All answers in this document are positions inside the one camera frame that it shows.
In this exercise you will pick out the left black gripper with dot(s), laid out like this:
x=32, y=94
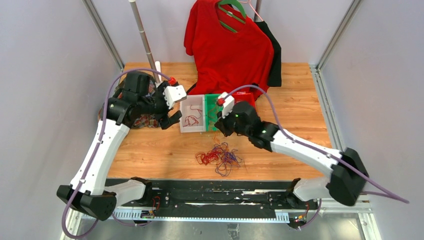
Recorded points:
x=165, y=122

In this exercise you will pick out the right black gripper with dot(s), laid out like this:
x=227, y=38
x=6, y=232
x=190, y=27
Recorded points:
x=221, y=124

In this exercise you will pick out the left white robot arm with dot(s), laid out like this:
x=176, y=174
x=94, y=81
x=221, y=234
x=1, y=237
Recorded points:
x=87, y=193

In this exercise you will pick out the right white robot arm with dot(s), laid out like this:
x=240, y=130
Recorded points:
x=344, y=172

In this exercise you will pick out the plaid flannel shirt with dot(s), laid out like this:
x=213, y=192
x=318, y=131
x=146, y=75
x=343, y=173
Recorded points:
x=145, y=121

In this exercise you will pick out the red plastic bin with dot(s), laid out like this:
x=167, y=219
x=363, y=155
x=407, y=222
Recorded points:
x=244, y=97

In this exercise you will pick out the green plastic bin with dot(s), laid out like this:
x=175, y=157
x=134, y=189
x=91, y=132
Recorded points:
x=211, y=110

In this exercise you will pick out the white plastic bin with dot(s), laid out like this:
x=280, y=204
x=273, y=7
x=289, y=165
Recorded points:
x=193, y=118

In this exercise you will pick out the black t-shirt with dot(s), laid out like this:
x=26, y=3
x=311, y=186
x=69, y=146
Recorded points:
x=274, y=76

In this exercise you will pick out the red t-shirt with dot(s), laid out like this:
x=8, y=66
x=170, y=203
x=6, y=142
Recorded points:
x=227, y=53

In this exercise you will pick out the green clothes hanger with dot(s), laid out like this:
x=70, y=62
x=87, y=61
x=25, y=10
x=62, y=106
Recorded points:
x=231, y=15

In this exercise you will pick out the pink clothes hanger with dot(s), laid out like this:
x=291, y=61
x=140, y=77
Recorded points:
x=255, y=6

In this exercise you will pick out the metal rack pole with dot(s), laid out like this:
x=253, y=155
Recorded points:
x=142, y=33

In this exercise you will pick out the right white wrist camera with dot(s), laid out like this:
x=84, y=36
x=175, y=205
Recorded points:
x=227, y=102

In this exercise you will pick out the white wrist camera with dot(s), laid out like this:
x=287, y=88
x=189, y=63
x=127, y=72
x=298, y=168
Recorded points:
x=227, y=102
x=174, y=94

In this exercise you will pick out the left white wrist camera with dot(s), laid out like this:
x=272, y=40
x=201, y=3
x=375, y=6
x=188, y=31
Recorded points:
x=174, y=94

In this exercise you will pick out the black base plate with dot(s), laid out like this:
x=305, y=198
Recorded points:
x=222, y=199

